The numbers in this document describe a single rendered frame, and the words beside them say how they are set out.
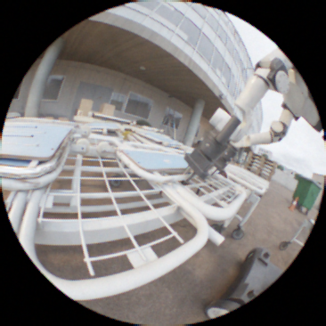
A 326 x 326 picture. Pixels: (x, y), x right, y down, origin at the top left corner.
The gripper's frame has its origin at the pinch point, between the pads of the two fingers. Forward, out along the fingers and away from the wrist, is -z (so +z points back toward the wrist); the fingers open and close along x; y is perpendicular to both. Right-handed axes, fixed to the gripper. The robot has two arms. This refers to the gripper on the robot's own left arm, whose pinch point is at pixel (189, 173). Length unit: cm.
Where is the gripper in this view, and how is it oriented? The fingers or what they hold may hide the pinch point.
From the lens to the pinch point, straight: 44.8
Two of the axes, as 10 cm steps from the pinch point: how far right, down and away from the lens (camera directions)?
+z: 5.1, -7.2, -4.7
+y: 6.9, 0.2, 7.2
